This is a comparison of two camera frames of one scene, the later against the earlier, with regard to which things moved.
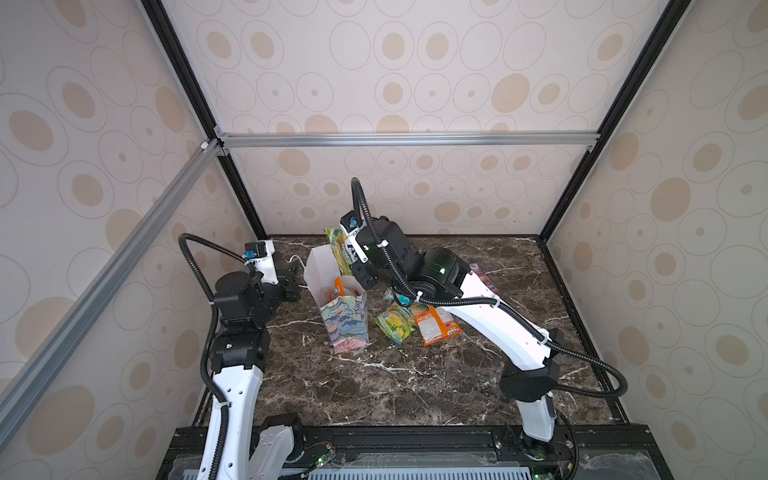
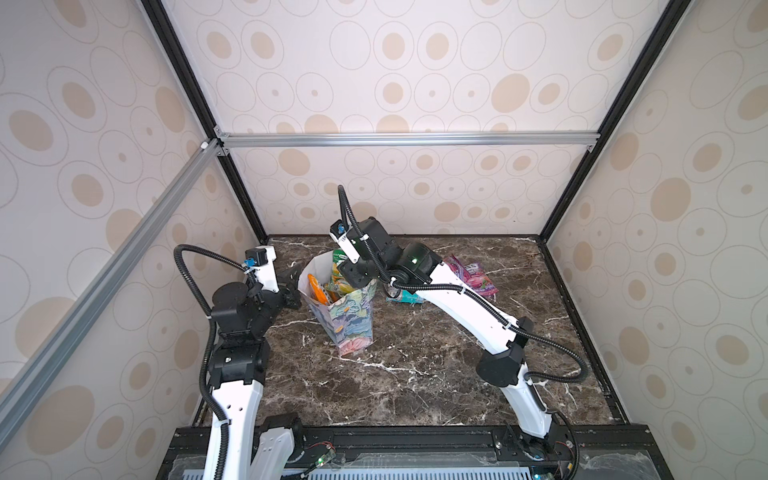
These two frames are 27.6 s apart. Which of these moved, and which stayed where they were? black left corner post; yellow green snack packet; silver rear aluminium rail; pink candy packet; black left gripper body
Moved: yellow green snack packet
Stayed: pink candy packet; black left corner post; silver rear aluminium rail; black left gripper body
